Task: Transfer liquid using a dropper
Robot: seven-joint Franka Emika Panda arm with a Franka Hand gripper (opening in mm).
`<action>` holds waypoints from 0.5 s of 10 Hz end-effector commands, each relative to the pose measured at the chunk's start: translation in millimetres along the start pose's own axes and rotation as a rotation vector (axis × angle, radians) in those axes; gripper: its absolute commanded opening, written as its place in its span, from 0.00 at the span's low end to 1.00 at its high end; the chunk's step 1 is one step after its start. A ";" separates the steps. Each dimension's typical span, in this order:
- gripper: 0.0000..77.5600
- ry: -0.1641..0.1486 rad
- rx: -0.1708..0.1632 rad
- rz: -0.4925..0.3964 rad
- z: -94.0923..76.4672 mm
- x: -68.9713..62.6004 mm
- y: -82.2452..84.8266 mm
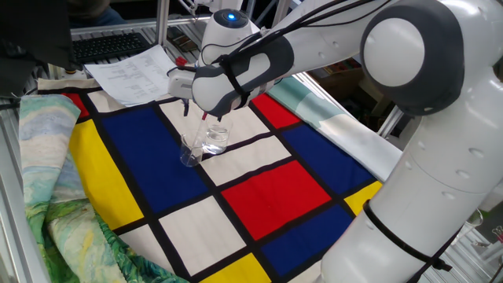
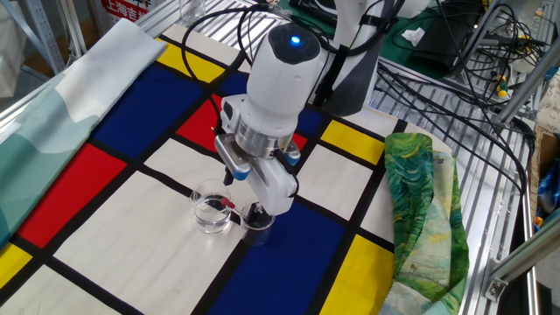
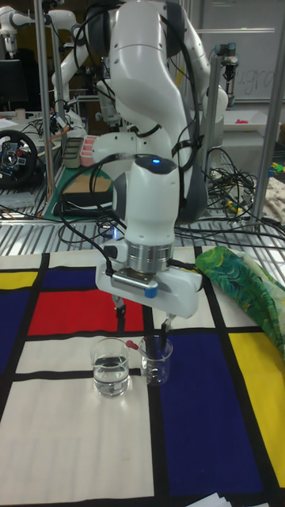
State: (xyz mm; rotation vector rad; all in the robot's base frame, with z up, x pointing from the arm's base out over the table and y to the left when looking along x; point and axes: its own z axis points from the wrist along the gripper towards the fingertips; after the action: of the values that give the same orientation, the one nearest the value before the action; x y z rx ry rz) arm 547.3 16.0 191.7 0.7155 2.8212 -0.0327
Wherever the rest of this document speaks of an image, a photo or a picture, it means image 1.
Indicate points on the metal binder clip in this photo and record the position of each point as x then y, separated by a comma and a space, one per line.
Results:
498, 234

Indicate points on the aluminium table edge rail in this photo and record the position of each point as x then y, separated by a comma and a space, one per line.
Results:
15, 236

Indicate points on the aluminium frame strut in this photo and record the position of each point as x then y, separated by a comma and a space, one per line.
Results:
391, 122

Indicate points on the aluminium crossbar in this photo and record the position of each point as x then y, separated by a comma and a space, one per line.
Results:
118, 25

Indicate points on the glass dropper with red bulb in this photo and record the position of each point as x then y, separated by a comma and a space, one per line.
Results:
204, 116

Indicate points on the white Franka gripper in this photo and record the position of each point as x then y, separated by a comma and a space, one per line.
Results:
181, 84

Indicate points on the green painted landscape cloth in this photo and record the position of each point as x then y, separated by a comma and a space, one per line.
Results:
51, 157

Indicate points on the dark flat object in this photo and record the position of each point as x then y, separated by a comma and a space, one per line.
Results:
182, 39

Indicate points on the empty glass beaker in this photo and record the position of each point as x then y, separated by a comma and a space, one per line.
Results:
190, 157

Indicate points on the glass beaker with water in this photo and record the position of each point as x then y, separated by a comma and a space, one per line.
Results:
217, 141

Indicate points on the black keyboard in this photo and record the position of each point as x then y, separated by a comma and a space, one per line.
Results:
106, 47

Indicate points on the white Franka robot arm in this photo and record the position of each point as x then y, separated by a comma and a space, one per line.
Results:
432, 157

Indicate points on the pale teal white cloth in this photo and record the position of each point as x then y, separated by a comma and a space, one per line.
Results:
346, 137

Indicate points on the seated person in jeans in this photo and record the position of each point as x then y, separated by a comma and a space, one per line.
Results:
94, 15

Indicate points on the colour block tablecloth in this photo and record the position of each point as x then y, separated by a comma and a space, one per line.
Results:
157, 165

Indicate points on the printed paper sheets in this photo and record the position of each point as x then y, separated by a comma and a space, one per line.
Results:
133, 78

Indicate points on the aluminium frame post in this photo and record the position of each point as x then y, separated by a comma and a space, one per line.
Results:
162, 23

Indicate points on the black monitor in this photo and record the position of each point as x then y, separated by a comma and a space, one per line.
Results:
31, 35

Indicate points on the small red object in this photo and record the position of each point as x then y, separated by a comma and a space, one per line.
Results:
181, 61

